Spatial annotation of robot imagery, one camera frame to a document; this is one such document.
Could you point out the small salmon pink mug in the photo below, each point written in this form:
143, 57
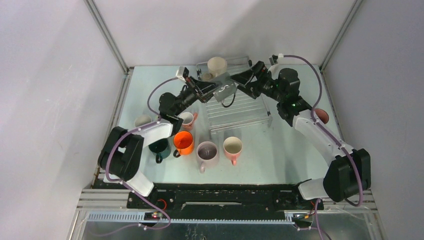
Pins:
188, 120

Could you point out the light blue mug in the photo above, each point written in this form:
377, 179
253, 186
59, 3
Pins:
142, 120

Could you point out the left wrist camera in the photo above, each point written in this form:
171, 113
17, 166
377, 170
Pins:
182, 73

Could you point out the dark teal mug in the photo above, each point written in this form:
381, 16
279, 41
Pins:
161, 149

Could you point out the orange mug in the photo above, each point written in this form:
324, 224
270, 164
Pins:
184, 144

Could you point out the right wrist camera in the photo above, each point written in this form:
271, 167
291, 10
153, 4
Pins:
275, 61

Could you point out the dark grey mug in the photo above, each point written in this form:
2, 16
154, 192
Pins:
225, 87

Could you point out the clear acrylic dish rack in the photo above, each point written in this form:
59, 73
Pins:
243, 111

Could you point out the mauve grey mug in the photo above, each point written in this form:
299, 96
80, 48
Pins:
207, 155

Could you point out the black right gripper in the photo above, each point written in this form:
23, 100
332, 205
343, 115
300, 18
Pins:
246, 77

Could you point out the pink patterned mug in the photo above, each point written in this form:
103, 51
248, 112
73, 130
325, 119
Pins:
322, 115

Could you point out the cream beige mug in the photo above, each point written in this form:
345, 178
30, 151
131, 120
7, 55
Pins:
217, 66

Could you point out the small beige cup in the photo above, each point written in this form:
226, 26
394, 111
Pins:
206, 77

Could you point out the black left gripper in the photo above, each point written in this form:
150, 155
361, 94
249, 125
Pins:
204, 89

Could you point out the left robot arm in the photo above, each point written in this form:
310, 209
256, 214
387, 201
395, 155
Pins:
121, 154

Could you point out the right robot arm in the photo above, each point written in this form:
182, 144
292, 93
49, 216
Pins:
349, 169

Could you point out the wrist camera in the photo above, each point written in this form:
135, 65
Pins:
275, 61
182, 73

